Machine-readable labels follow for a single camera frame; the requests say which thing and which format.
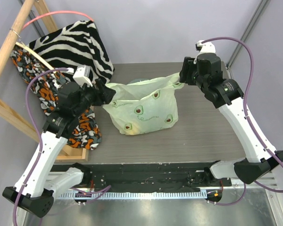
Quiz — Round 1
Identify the light green plastic bag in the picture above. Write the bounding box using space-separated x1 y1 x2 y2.
103 73 184 135

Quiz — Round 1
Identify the yellow lemon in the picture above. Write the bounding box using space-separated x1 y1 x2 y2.
126 128 141 136

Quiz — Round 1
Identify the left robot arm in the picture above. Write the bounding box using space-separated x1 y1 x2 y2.
2 79 116 218

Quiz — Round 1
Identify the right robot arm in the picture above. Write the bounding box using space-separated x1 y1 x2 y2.
180 53 283 184

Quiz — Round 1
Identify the light blue plate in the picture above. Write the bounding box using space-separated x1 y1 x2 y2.
128 79 148 84

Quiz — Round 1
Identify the orange camouflage cloth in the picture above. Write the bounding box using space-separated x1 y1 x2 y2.
9 44 103 151

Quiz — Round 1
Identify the zebra pattern cloth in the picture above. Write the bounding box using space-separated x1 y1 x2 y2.
29 21 115 83

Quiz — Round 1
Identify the pink hanger hoop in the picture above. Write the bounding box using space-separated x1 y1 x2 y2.
21 10 95 31

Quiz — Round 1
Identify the cream hanger hoop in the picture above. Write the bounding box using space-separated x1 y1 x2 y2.
16 42 54 70

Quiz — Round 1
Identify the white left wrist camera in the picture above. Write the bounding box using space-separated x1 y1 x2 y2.
67 65 93 87

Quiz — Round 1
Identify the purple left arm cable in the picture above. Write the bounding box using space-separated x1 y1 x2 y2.
11 67 111 226

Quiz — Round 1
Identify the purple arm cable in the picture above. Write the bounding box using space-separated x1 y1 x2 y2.
202 36 283 206
11 67 111 226

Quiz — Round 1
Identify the wooden clothes rack frame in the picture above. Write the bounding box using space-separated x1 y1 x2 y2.
0 0 89 162

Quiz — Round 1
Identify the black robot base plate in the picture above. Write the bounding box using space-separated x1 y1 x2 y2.
47 161 232 192

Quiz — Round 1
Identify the slotted cable duct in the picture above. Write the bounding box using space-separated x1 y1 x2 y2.
58 190 207 200

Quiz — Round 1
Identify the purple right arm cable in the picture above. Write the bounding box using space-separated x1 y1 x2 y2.
202 36 283 206

